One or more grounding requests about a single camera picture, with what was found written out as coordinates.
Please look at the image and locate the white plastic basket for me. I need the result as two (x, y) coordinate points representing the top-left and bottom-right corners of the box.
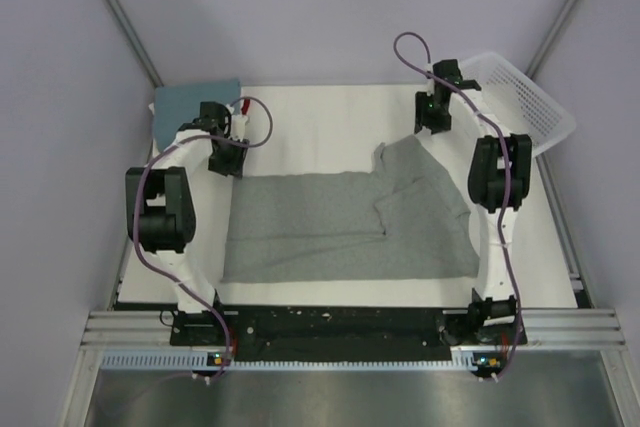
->
(459, 52), (576, 158)

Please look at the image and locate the slotted cable duct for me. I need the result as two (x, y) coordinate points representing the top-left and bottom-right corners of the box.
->
(101, 348), (504, 371)

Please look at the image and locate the corner aluminium post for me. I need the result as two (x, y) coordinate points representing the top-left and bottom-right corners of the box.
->
(525, 0), (584, 79)
(103, 0), (164, 88)

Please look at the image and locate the grey t-shirt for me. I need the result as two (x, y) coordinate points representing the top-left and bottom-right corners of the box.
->
(223, 136), (480, 283)

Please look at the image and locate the right corner aluminium post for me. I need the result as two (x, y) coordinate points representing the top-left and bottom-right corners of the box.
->
(525, 0), (584, 79)

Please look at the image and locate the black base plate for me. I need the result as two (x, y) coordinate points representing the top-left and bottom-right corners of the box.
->
(170, 301), (527, 363)

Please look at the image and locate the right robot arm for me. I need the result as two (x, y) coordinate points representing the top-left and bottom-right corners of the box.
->
(415, 59), (532, 345)

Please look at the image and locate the left corner aluminium post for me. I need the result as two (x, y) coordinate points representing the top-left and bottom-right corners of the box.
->
(103, 0), (164, 88)

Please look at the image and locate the folded blue t-shirt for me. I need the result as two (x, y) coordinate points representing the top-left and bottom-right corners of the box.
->
(153, 79), (241, 145)

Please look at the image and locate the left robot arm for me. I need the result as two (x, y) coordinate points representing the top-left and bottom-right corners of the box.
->
(125, 102), (249, 344)

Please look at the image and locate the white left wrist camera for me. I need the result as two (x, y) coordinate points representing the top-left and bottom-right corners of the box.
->
(227, 100), (249, 141)

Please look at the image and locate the folded red t-shirt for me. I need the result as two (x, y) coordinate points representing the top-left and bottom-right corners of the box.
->
(241, 99), (250, 115)

